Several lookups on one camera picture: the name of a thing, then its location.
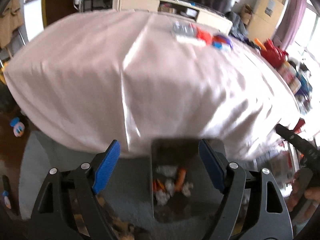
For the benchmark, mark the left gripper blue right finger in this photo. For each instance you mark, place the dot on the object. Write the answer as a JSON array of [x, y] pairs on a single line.
[[213, 165]]

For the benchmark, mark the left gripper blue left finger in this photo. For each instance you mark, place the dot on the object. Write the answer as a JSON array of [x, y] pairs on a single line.
[[103, 165]]

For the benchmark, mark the orange tube with red cap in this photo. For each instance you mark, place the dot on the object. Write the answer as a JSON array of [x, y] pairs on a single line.
[[180, 179]]

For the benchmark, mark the pink plastic cone toy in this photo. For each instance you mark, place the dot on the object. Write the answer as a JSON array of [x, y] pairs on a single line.
[[204, 36]]

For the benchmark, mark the silver blister pack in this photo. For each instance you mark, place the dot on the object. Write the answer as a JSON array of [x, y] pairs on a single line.
[[183, 29]]

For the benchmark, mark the person's right hand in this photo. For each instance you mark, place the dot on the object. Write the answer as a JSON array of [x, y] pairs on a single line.
[[311, 193]]

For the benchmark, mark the pink satin tablecloth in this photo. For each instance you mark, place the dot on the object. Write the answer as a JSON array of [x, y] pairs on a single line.
[[94, 77]]

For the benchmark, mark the donald duck plush toy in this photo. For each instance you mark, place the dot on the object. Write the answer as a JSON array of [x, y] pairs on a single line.
[[18, 126]]

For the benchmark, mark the red plastic basket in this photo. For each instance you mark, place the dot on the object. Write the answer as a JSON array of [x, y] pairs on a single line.
[[273, 55]]

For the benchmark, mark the purple curtain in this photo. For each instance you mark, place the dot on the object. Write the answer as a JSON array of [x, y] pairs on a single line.
[[290, 24]]

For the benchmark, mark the cream standing air conditioner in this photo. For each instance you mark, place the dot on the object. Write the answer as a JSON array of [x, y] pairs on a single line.
[[266, 18]]

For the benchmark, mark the beige grey tv cabinet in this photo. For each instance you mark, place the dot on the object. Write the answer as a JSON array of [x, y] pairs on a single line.
[[181, 9]]

